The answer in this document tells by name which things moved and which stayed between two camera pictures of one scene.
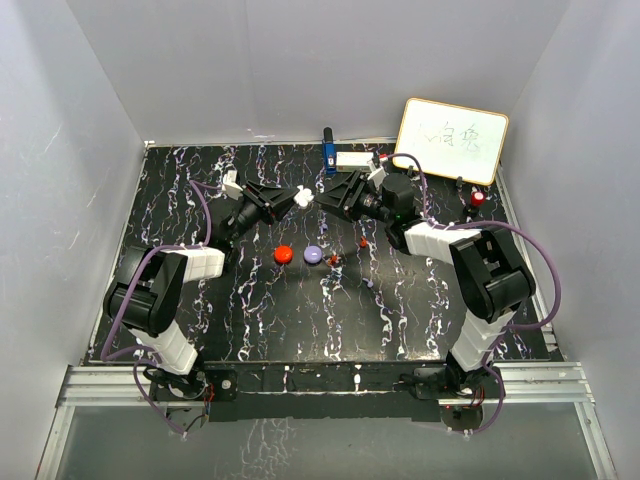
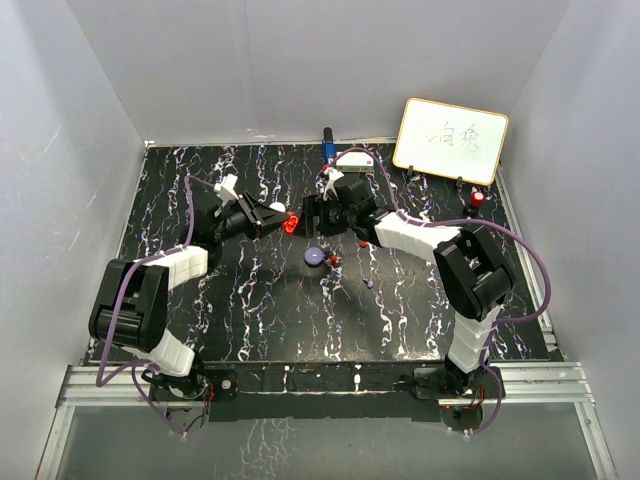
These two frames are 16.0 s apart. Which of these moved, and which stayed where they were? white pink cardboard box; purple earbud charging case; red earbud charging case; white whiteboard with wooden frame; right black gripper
Moved: right black gripper; red earbud charging case
Stayed: white pink cardboard box; purple earbud charging case; white whiteboard with wooden frame
